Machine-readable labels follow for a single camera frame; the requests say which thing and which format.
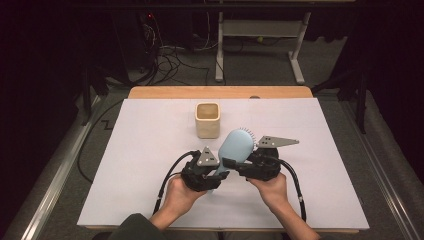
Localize black floor cable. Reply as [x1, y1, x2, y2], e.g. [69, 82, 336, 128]
[76, 99, 125, 184]

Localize black stand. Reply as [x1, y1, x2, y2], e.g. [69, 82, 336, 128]
[80, 64, 110, 127]
[311, 64, 368, 135]

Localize white metal desk frame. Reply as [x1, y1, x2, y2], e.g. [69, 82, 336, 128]
[214, 11, 313, 85]

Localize dark sleeve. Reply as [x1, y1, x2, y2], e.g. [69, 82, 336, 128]
[115, 213, 162, 240]

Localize metal floor rail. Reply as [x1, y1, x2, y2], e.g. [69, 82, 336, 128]
[343, 99, 424, 240]
[4, 94, 103, 240]

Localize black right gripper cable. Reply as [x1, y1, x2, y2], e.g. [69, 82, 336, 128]
[279, 159, 307, 223]

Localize wooden table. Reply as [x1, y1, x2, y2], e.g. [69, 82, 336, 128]
[84, 85, 361, 234]

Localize person's grey trousers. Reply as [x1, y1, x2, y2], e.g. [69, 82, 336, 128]
[163, 230, 284, 240]

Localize tangle of floor cables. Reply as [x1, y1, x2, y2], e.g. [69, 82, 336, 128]
[139, 13, 212, 86]

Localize white table cover sheet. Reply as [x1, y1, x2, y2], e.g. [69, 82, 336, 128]
[76, 97, 370, 231]

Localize beige square holder cup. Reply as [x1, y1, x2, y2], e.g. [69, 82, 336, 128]
[194, 101, 222, 140]

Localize person's left hand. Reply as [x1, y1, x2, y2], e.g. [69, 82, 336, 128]
[162, 174, 208, 218]

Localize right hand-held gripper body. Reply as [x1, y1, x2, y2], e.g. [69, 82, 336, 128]
[236, 135, 300, 183]

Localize light blue hairbrush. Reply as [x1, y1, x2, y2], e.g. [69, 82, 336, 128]
[207, 127, 257, 195]

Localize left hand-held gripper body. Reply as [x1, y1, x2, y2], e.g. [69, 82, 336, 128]
[180, 145, 221, 193]

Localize black computer tower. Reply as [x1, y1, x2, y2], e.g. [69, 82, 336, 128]
[110, 12, 158, 84]

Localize person's right hand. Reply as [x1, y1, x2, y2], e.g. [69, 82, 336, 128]
[247, 172, 290, 215]

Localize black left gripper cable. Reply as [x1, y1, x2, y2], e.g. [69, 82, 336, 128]
[152, 149, 199, 215]

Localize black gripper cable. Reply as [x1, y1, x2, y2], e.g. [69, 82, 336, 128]
[152, 149, 199, 215]
[279, 159, 307, 223]

